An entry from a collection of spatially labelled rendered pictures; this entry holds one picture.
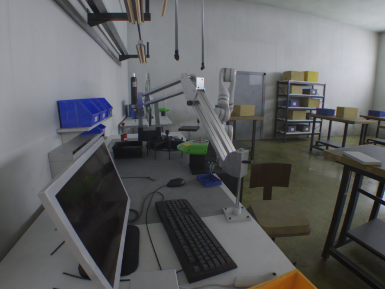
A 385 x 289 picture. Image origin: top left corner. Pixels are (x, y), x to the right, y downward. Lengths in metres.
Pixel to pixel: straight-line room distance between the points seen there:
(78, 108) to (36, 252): 0.84
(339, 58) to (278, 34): 2.82
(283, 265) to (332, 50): 8.51
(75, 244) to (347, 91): 9.40
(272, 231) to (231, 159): 0.74
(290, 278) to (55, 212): 0.50
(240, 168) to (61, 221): 0.60
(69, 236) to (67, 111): 1.04
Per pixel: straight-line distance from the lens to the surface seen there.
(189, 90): 0.90
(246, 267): 0.69
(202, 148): 1.29
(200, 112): 0.89
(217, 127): 0.83
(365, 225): 2.42
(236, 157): 0.79
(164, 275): 0.60
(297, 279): 0.56
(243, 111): 4.38
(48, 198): 0.42
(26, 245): 0.92
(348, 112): 5.72
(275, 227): 1.41
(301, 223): 1.50
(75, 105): 1.38
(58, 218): 0.43
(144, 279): 0.60
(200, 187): 1.14
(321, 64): 8.46
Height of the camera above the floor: 1.40
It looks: 14 degrees down
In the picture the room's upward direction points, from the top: straight up
